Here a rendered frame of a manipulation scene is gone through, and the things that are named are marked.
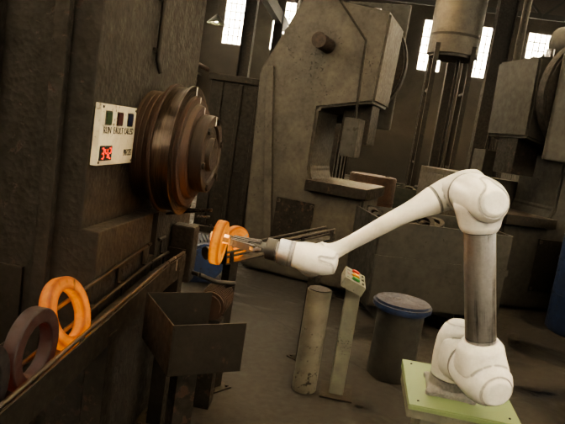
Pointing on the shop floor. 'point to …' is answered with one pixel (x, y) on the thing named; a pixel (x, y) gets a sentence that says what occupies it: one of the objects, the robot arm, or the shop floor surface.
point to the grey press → (530, 169)
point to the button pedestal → (332, 390)
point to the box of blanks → (420, 261)
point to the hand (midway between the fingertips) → (220, 237)
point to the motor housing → (220, 298)
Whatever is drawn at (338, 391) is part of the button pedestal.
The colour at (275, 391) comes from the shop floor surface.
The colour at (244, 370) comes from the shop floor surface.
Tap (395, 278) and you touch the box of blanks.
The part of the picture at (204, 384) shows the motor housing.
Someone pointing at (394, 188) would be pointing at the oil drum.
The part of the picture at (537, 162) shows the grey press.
